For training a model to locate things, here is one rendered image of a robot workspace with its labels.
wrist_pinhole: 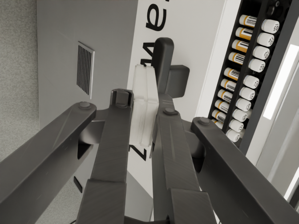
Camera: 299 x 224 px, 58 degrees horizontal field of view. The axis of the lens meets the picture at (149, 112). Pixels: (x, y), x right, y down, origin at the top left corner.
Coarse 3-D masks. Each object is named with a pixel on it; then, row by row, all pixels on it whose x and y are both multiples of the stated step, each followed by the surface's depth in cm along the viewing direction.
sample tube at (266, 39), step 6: (240, 30) 30; (246, 30) 30; (252, 30) 29; (240, 36) 30; (246, 36) 30; (258, 36) 28; (264, 36) 28; (270, 36) 28; (258, 42) 29; (264, 42) 28; (270, 42) 28
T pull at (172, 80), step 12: (156, 48) 21; (168, 48) 20; (156, 60) 21; (168, 60) 21; (156, 72) 21; (168, 72) 21; (180, 72) 22; (168, 84) 22; (180, 84) 23; (180, 96) 24
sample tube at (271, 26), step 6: (240, 18) 30; (246, 18) 29; (252, 18) 29; (246, 24) 30; (252, 24) 29; (270, 24) 27; (276, 24) 27; (264, 30) 28; (270, 30) 27; (276, 30) 28
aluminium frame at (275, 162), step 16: (288, 96) 27; (288, 112) 28; (272, 128) 29; (288, 128) 28; (272, 144) 29; (288, 144) 29; (272, 160) 30; (288, 160) 28; (272, 176) 31; (288, 176) 28; (288, 192) 29
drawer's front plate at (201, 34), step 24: (144, 0) 27; (192, 0) 22; (216, 0) 20; (240, 0) 20; (144, 24) 27; (168, 24) 24; (192, 24) 22; (216, 24) 20; (192, 48) 22; (216, 48) 21; (192, 72) 23; (216, 72) 22; (192, 96) 23; (144, 168) 31
